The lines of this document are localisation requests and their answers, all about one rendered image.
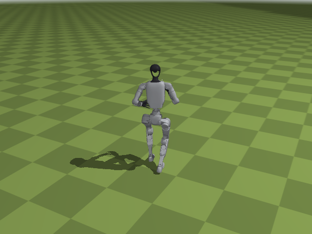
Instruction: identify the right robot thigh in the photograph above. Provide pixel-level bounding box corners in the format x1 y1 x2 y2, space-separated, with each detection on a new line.
160 117 171 145

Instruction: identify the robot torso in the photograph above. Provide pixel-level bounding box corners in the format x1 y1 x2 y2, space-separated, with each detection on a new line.
146 81 165 125

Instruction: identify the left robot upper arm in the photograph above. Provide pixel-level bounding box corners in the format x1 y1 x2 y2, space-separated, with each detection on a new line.
132 83 146 105

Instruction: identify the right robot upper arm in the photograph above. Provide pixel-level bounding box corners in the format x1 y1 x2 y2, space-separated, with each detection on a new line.
164 82 179 104

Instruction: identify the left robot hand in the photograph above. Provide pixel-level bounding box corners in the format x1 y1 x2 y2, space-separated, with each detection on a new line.
140 100 149 108

